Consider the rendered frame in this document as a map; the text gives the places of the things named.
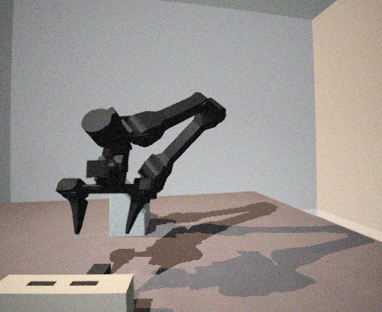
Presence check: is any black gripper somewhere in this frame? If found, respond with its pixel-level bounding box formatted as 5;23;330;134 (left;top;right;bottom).
55;177;157;234

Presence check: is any black two-prong plug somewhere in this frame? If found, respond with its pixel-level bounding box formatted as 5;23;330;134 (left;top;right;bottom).
86;264;111;275

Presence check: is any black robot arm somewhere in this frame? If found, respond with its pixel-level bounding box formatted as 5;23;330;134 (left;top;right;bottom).
82;92;226;194

